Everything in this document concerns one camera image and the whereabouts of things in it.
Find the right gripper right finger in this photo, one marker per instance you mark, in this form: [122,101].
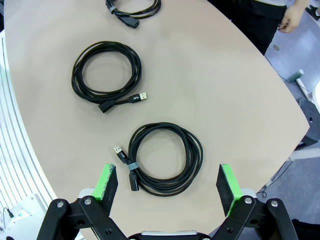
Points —
[262,220]

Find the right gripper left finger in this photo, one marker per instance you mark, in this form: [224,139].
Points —
[75,220]

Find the person's left hand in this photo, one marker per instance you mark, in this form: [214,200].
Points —
[293,18]

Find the white device box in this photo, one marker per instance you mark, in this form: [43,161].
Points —
[22,220]

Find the black floor base block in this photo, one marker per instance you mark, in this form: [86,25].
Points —
[311,120]

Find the white tube grey cap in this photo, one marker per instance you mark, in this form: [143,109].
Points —
[301,83]

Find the person wearing grey hoodie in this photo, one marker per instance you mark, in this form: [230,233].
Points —
[250,22]

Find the white slatted frame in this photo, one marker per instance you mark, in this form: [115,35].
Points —
[10,140]

